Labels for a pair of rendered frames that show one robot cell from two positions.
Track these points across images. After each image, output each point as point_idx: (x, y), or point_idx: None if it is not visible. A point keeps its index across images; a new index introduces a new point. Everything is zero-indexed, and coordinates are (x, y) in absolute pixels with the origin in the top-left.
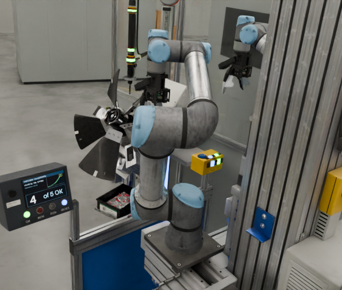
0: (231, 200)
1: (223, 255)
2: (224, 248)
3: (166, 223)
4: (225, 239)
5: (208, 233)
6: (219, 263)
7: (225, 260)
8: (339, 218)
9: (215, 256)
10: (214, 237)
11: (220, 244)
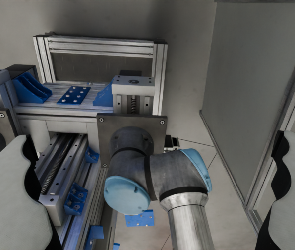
0: (114, 93)
1: (47, 142)
2: (54, 136)
3: None
4: (66, 126)
5: (52, 110)
6: (37, 146)
7: (45, 147)
8: (249, 141)
9: (37, 139)
10: (55, 118)
11: (54, 129)
